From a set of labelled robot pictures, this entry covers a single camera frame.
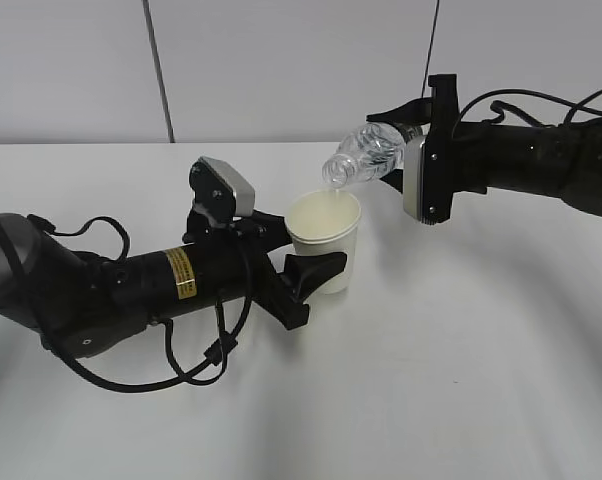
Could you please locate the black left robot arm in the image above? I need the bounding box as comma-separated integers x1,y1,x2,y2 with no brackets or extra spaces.
0,211,347,359

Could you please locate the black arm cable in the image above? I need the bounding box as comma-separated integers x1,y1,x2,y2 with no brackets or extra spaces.
455,85,602,132
28,214,255,394

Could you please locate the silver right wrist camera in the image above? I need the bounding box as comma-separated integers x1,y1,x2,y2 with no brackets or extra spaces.
402,135,453,225

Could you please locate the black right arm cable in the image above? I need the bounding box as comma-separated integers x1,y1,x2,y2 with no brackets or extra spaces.
455,85,602,132

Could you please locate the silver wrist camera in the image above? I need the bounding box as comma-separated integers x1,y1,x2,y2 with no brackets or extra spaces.
402,135,453,225
189,156,255,228

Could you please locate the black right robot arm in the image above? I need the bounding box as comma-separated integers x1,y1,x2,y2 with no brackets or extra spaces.
366,74,602,225

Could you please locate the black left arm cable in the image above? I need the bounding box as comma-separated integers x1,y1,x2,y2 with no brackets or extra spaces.
28,214,255,394

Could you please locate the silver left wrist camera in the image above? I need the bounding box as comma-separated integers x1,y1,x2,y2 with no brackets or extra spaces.
189,156,255,228

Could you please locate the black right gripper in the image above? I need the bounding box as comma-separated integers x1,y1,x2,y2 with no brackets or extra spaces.
366,74,486,202

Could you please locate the clear water bottle green label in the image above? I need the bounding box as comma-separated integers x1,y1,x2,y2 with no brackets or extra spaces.
322,123,406,190

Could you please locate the white paper cup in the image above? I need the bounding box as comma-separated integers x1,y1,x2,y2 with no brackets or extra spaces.
284,189,362,294

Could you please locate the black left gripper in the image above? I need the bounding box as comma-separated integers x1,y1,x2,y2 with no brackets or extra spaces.
183,210,347,330

